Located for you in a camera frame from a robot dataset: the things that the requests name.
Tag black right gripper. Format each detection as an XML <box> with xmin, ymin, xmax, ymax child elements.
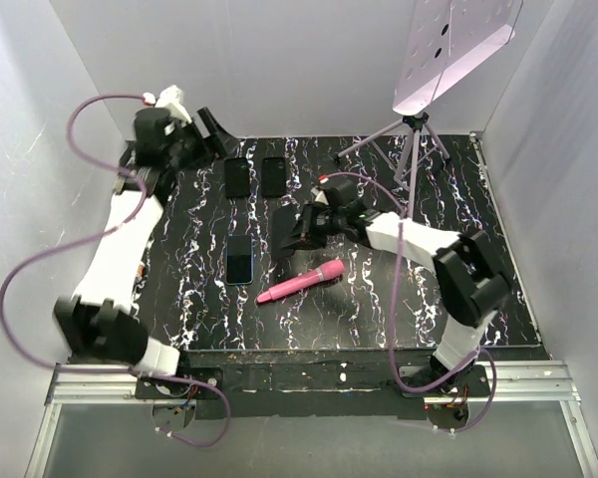
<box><xmin>280</xmin><ymin>202</ymin><xmax>344</xmax><ymax>252</ymax></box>

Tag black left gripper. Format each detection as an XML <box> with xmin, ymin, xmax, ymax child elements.
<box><xmin>165</xmin><ymin>110</ymin><xmax>240</xmax><ymax>174</ymax></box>

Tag blue smartphone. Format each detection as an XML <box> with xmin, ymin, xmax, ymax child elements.
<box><xmin>225</xmin><ymin>235</ymin><xmax>253</xmax><ymax>286</ymax></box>

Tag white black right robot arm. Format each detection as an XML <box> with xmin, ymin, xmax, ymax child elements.
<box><xmin>281</xmin><ymin>172</ymin><xmax>512</xmax><ymax>396</ymax></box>

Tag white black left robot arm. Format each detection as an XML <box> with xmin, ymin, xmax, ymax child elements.
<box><xmin>54</xmin><ymin>106</ymin><xmax>238</xmax><ymax>398</ymax></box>

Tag pink cylindrical tool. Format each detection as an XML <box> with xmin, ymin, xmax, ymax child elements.
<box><xmin>256</xmin><ymin>260</ymin><xmax>345</xmax><ymax>305</ymax></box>

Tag lilac tripod stand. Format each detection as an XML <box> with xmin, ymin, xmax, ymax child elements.
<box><xmin>333</xmin><ymin>112</ymin><xmax>451</xmax><ymax>219</ymax></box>

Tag lilac perforated board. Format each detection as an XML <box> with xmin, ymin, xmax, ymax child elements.
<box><xmin>393</xmin><ymin>0</ymin><xmax>522</xmax><ymax>116</ymax></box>

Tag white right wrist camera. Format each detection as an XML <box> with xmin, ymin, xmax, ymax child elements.
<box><xmin>311</xmin><ymin>175</ymin><xmax>331</xmax><ymax>206</ymax></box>

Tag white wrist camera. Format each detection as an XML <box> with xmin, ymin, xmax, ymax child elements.
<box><xmin>142</xmin><ymin>85</ymin><xmax>192</xmax><ymax>124</ymax></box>
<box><xmin>311</xmin><ymin>175</ymin><xmax>331</xmax><ymax>206</ymax></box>

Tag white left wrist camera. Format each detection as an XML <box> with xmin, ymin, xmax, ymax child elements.
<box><xmin>142</xmin><ymin>85</ymin><xmax>192</xmax><ymax>124</ymax></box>

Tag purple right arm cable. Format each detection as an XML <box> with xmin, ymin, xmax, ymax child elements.
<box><xmin>323</xmin><ymin>171</ymin><xmax>496</xmax><ymax>436</ymax></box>

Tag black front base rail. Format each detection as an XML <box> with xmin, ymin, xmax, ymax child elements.
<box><xmin>134</xmin><ymin>348</ymin><xmax>489</xmax><ymax>424</ymax></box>

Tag aluminium frame rail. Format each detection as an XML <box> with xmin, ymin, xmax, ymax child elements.
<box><xmin>45</xmin><ymin>360</ymin><xmax>580</xmax><ymax>404</ymax></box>

